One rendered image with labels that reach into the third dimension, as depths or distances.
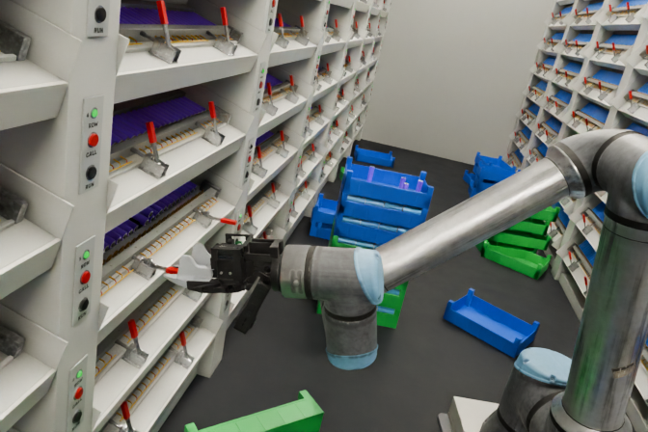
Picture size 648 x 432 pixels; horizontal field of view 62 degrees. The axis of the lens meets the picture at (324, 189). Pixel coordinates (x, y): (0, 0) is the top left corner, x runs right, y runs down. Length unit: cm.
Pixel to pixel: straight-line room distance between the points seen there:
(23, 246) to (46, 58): 21
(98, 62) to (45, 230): 22
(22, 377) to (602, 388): 96
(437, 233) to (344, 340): 27
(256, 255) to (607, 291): 62
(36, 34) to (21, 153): 14
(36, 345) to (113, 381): 30
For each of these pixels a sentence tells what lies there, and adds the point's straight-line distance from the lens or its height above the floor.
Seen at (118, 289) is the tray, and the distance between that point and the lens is 99.
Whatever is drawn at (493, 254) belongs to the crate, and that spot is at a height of 4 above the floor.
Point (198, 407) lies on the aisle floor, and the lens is 158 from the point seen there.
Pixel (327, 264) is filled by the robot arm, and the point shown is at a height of 67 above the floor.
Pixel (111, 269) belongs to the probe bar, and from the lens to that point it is 98.
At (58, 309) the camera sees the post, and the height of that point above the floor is 63.
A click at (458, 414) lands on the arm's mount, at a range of 159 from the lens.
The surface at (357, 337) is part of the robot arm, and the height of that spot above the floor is 55.
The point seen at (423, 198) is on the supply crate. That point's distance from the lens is 186.
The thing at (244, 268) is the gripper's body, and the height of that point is 62.
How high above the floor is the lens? 106
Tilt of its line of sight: 18 degrees down
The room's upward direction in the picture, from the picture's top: 12 degrees clockwise
